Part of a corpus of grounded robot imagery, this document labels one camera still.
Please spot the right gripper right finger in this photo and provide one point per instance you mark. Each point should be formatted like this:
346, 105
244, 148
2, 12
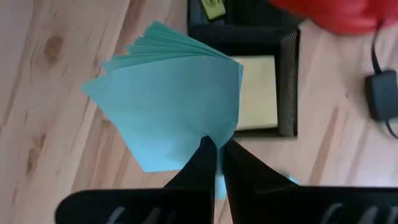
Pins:
295, 205

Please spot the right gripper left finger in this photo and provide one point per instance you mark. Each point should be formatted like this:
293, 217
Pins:
155, 205

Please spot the teal sticky note pad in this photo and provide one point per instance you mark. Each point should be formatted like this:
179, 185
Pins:
161, 109

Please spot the yellow sticky note pad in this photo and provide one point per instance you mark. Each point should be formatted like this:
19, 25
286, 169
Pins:
258, 93

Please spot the black mesh desk organizer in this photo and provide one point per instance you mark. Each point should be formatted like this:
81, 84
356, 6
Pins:
248, 40

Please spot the red desk lamp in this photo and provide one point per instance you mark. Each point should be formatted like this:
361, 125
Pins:
335, 15

